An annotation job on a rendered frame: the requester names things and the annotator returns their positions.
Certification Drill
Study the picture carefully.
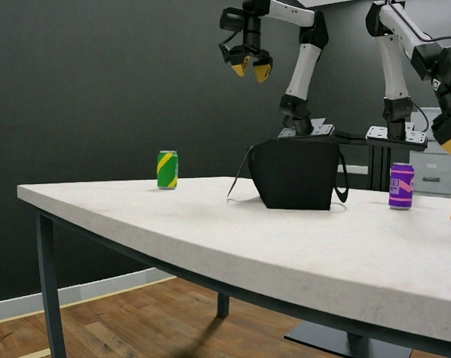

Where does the purple drink can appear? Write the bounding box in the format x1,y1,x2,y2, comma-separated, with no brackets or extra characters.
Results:
388,163,414,210

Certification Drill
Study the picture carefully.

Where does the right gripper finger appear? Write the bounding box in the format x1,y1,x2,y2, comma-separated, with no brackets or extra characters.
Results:
253,64,271,83
232,55,250,76

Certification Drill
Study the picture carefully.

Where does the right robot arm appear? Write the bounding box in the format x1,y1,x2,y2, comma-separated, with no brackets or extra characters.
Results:
220,0,333,139

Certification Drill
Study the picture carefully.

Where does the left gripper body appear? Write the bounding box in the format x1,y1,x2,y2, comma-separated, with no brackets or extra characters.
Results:
432,93,451,147

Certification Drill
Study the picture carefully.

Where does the green and yellow soda can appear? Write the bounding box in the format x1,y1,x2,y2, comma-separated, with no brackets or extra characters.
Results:
157,151,178,190

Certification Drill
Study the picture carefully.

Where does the black tote bag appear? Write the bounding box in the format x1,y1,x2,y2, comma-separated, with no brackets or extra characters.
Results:
227,139,349,210

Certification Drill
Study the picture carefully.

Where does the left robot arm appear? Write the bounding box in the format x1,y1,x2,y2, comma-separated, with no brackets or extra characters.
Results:
365,0,451,145

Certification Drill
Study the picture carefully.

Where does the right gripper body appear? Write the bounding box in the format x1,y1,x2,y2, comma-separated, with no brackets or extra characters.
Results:
229,33,273,75

